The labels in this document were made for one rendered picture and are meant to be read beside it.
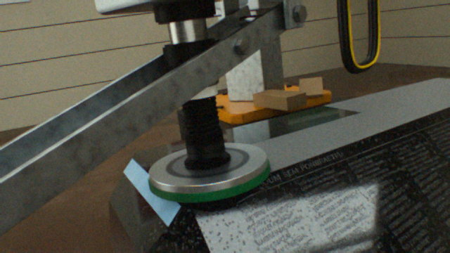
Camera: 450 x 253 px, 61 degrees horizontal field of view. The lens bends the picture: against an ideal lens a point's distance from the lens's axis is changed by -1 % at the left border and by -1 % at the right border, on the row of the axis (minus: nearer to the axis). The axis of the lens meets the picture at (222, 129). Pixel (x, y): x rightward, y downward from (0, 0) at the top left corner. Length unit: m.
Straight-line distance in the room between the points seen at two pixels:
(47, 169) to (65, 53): 6.27
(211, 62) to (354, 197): 0.35
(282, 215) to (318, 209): 0.07
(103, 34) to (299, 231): 6.23
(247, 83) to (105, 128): 1.22
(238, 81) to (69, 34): 5.23
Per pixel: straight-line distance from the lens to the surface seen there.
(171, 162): 0.72
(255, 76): 1.64
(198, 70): 0.58
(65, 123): 0.59
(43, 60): 6.75
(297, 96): 1.45
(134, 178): 0.85
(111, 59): 6.72
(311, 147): 0.80
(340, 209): 0.72
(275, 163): 0.72
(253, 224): 0.63
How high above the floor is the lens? 1.10
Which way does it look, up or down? 15 degrees down
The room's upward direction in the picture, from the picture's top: 8 degrees counter-clockwise
